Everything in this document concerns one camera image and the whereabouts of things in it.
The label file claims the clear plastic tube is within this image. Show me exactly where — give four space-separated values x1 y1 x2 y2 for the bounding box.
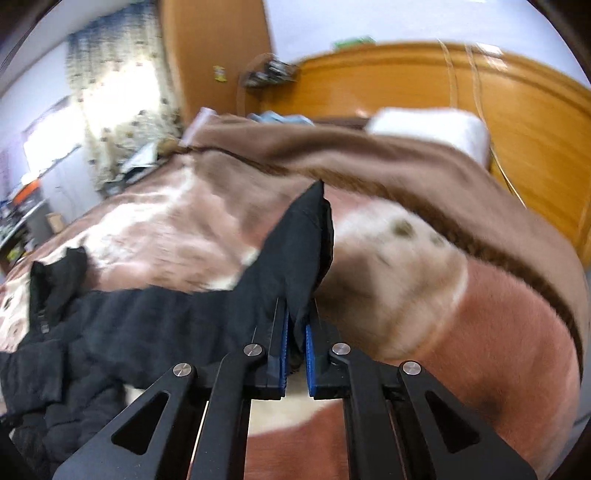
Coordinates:
436 39 528 209

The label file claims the floral patterned curtain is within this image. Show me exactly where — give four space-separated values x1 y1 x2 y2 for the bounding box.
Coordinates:
65 9 184 195

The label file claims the light blue cloth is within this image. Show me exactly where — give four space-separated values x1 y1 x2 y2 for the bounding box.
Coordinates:
247 111 315 127

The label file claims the white pillow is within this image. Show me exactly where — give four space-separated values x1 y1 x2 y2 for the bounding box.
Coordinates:
367 107 491 168

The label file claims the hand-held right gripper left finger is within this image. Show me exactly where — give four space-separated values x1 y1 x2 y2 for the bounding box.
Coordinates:
52 295 291 480

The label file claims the orange lidded container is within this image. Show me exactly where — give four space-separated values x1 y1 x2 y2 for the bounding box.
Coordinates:
13 182 41 205

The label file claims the grey cluttered shelf unit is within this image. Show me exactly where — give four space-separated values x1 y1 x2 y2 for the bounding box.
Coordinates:
0 182 52 273

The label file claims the bedside clutter pile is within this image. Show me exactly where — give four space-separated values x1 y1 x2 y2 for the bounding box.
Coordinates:
105 141 182 191

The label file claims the plain brown blanket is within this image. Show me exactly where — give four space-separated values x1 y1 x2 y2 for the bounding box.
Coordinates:
185 108 591 365

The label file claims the wooden wardrobe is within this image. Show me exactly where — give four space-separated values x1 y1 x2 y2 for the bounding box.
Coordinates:
159 0 276 127

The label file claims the clutter on headboard shelf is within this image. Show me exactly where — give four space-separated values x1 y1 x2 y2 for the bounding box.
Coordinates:
242 56 299 88

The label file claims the brown patterned fleece blanket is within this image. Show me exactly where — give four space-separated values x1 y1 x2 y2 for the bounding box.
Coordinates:
0 148 583 480

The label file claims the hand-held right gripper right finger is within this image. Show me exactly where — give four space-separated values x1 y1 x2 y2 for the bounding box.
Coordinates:
305 298 539 480

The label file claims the wooden headboard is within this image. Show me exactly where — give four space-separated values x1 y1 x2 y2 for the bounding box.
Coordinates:
240 41 591 268

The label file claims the green packet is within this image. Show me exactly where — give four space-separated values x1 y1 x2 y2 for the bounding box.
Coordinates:
332 36 376 50

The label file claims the black padded jacket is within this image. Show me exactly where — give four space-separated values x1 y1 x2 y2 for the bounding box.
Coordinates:
0 180 335 480

